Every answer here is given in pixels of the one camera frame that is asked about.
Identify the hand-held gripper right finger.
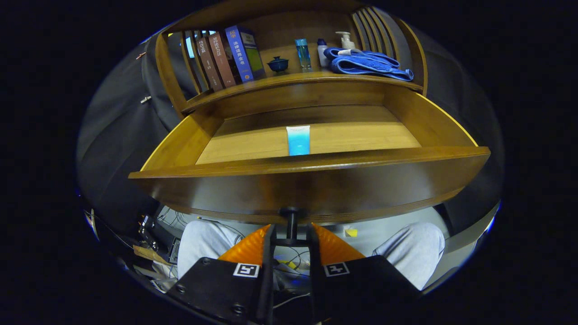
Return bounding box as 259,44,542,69
307,222,423,324

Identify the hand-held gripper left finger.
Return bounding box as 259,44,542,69
167,223,277,325

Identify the wooden drawer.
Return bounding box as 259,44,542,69
129,84,491,246

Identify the blue cosmetic tube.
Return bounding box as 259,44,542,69
286,125,311,157

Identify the wooden countertop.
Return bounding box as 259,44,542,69
181,43,425,113

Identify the wooden cabinet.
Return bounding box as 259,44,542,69
155,0,429,119

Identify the black equipment box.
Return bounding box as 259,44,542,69
140,216,182,265

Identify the brown cardboard piece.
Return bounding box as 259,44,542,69
133,245,171,268

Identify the black backdrop cloth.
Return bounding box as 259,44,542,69
77,18,504,240

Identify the blue lidded teacup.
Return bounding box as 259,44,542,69
266,56,289,74

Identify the folded blue towel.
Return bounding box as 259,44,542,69
324,47,414,82

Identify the teal glass bottle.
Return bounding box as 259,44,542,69
295,38,312,72

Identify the brown book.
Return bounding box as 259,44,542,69
195,36,224,92
208,32,238,88

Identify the blue book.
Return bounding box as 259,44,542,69
224,25,266,83

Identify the white pump bottle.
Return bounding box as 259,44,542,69
335,31,356,50

